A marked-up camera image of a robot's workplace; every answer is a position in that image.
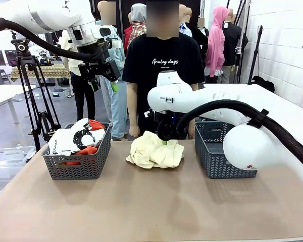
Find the grey plastic lattice basket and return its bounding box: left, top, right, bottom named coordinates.
left=194, top=120, right=258, bottom=179
left=41, top=122, right=112, bottom=180

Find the background person in black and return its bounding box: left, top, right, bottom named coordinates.
left=191, top=17, right=210, bottom=69

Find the black bag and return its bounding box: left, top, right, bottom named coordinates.
left=251, top=75, right=276, bottom=93

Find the white t-shirt with black print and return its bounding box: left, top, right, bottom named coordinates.
left=47, top=117, right=106, bottom=156

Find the cream yellow garment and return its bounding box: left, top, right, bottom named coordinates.
left=125, top=130, right=185, bottom=169

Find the black metal stand pole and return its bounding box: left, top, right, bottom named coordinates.
left=235, top=0, right=250, bottom=84

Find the small white table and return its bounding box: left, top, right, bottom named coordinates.
left=0, top=84, right=37, bottom=111

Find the mannequin in pink hoodie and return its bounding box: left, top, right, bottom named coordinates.
left=204, top=5, right=230, bottom=84

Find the person right forearm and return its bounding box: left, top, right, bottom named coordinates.
left=127, top=82, right=140, bottom=127

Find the mannequin in grey hood plaid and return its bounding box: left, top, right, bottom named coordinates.
left=123, top=3, right=147, bottom=55

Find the table with patterned cloth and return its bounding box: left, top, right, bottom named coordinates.
left=10, top=63, right=72, bottom=82

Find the clear plastic storage box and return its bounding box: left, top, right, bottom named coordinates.
left=0, top=145, right=37, bottom=202

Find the mannequin in teal fleece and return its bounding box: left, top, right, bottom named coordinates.
left=94, top=0, right=129, bottom=141

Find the orange t-shirt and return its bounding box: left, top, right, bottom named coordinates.
left=60, top=119, right=106, bottom=166

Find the clear storage bin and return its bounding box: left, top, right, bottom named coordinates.
left=49, top=88, right=71, bottom=99

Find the mannequin in blue shirt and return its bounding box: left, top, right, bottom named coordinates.
left=179, top=4, right=193, bottom=38

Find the thin black light stand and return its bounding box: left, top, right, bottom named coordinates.
left=247, top=24, right=265, bottom=86

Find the black camera tripod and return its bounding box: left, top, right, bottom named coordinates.
left=10, top=31, right=63, bottom=152

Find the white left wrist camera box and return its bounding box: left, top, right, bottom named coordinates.
left=92, top=24, right=118, bottom=39

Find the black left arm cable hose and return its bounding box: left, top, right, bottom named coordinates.
left=0, top=17, right=91, bottom=61

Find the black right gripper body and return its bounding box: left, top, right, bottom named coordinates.
left=148, top=109, right=180, bottom=126

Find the grey stool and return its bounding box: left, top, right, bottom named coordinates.
left=0, top=68, right=11, bottom=85

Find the mannequin in beige jacket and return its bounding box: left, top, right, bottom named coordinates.
left=58, top=29, right=97, bottom=122

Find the person right hand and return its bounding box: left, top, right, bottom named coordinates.
left=128, top=125, right=141, bottom=138

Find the mannequin in black shirt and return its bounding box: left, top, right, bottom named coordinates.
left=221, top=9, right=249, bottom=84

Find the person in black t-shirt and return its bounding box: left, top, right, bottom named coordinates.
left=121, top=0, right=205, bottom=134

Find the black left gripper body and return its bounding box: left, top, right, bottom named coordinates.
left=77, top=39, right=114, bottom=74

